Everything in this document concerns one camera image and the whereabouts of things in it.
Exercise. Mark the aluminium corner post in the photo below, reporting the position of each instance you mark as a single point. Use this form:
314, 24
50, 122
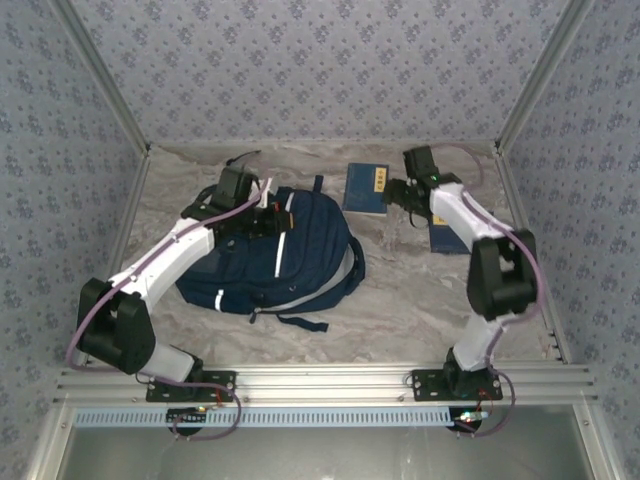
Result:
544, 75
103, 75

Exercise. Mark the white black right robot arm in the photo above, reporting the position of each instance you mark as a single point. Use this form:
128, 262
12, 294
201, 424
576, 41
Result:
500, 275

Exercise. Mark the dark navy book gold label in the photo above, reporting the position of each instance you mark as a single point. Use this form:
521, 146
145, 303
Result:
450, 235

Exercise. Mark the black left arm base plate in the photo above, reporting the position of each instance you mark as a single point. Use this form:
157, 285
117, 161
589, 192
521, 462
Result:
222, 382

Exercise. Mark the navy blue backpack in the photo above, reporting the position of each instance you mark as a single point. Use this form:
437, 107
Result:
300, 260

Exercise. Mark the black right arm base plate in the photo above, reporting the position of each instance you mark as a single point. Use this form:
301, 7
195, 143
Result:
425, 385

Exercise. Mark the small controller board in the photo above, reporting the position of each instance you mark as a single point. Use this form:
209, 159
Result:
187, 416
470, 419

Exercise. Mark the grey metal lower shelf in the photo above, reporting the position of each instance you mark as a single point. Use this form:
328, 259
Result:
325, 455

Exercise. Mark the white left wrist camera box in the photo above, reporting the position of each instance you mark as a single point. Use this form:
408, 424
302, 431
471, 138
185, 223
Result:
267, 192

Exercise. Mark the teal blue book gold label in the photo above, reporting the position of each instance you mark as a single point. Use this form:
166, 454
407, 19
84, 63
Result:
362, 190

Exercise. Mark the aluminium frame rail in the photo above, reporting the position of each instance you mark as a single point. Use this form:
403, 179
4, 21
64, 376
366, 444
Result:
325, 380

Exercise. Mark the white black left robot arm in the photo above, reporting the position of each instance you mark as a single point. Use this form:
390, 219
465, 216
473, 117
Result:
160, 260

